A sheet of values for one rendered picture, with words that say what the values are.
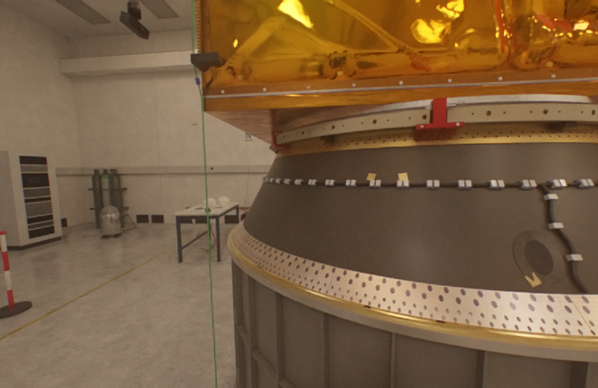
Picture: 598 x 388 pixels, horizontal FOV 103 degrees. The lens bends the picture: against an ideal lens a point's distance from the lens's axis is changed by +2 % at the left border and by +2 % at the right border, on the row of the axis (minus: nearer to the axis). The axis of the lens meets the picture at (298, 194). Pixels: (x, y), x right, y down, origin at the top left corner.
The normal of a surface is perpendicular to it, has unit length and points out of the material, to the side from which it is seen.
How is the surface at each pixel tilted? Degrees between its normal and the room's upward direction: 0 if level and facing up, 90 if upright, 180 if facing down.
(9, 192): 90
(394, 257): 62
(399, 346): 90
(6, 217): 90
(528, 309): 43
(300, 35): 96
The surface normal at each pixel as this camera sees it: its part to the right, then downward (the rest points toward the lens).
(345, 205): -0.51, -0.39
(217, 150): -0.09, 0.10
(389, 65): -0.04, 0.76
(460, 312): -0.22, -0.66
